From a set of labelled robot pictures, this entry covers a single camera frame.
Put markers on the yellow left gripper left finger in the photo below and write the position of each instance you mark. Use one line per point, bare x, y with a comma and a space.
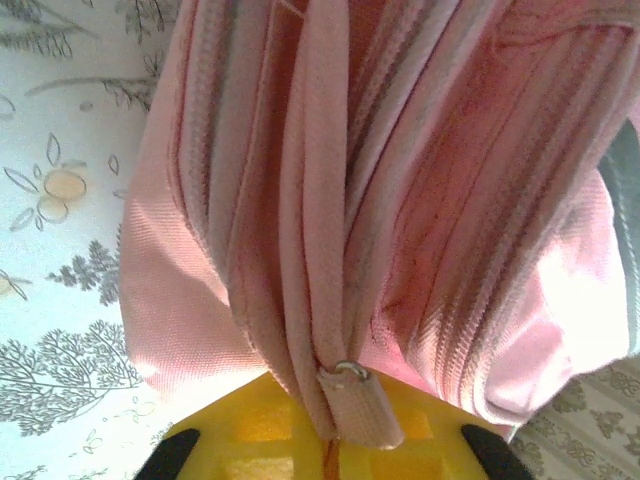
250, 435

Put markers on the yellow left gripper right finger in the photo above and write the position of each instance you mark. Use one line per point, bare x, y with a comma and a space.
440, 450

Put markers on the pink backpack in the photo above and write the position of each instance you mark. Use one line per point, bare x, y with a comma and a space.
350, 200

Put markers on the floral tablecloth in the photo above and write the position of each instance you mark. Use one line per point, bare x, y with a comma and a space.
60, 275

